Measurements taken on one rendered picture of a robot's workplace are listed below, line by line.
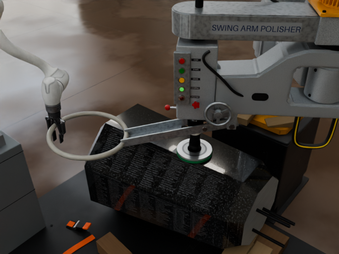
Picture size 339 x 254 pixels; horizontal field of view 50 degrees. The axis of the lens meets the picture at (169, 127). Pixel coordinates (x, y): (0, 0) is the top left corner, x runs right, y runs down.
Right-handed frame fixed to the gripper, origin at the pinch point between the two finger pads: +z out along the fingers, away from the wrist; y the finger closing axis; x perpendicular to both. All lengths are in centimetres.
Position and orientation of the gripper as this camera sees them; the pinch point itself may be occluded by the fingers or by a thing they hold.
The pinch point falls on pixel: (57, 137)
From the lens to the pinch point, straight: 242.5
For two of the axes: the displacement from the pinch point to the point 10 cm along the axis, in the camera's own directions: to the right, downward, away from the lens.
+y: 9.3, 2.4, -2.6
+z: -0.6, 8.2, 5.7
